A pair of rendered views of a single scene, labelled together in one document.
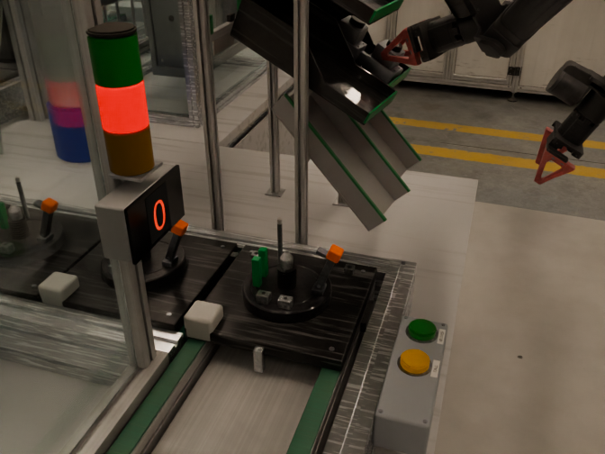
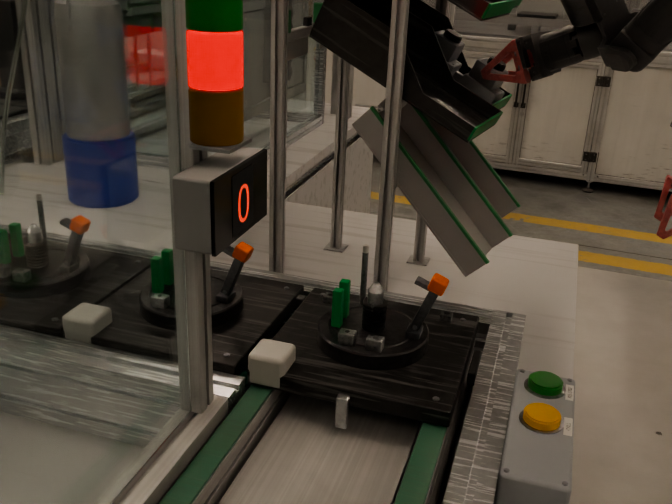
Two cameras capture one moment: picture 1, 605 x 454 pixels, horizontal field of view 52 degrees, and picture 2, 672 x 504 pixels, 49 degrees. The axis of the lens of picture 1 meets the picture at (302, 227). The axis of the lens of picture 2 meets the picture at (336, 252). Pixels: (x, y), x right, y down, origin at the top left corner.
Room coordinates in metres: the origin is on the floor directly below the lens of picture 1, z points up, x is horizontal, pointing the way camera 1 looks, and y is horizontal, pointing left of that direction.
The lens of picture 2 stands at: (-0.04, 0.09, 1.44)
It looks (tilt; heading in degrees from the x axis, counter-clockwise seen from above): 23 degrees down; 359
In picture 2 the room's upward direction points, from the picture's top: 3 degrees clockwise
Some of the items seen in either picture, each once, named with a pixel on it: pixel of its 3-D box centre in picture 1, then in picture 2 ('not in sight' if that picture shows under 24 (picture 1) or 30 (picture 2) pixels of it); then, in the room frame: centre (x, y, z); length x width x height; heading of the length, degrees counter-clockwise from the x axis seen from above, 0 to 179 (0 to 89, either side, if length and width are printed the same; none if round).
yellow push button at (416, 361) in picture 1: (414, 363); (541, 419); (0.64, -0.16, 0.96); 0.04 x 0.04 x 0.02
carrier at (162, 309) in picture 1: (139, 246); (189, 277); (0.87, 0.27, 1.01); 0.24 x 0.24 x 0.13; 72
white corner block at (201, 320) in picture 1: (203, 321); (271, 363); (0.73, 0.15, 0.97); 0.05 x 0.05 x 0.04; 72
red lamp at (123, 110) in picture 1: (122, 104); (215, 58); (0.64, 0.19, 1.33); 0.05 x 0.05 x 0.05
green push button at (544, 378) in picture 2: (421, 331); (544, 386); (0.71, -0.18, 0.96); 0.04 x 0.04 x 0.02
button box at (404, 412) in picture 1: (412, 379); (537, 442); (0.64, -0.16, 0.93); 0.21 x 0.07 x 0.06; 162
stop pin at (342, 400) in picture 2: (258, 358); (342, 411); (0.67, 0.06, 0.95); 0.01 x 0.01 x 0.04; 72
